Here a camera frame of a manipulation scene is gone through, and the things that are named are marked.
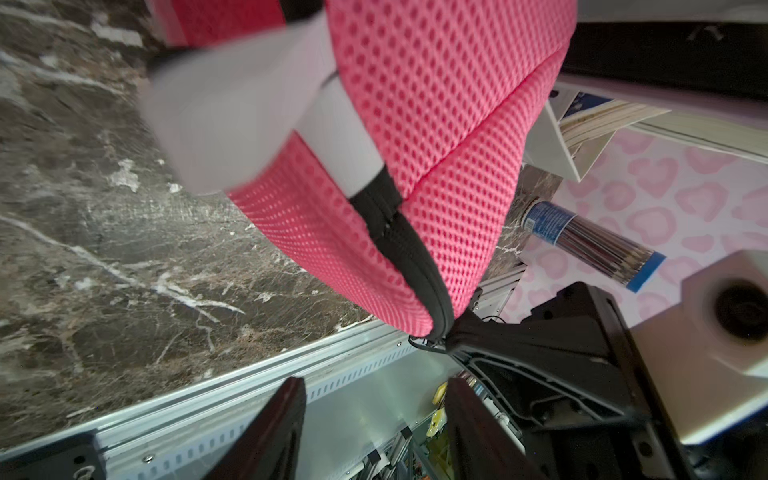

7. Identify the pink mesh laundry bag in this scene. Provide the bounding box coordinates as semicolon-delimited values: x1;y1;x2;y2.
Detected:
140;1;578;342

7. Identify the white file organizer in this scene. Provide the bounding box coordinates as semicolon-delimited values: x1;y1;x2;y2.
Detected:
524;88;669;182

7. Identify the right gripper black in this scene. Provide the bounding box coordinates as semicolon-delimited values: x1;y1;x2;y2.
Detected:
445;282;694;479

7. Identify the blue lid jar right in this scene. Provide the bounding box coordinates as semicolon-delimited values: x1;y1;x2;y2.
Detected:
522;199;666;293

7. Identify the black binder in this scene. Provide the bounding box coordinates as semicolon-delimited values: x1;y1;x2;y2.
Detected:
561;22;767;103

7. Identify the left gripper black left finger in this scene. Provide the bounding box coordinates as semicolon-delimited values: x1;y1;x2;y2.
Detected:
204;377;307;480

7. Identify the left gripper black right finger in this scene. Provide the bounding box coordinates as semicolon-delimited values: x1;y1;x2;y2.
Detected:
445;378;531;479

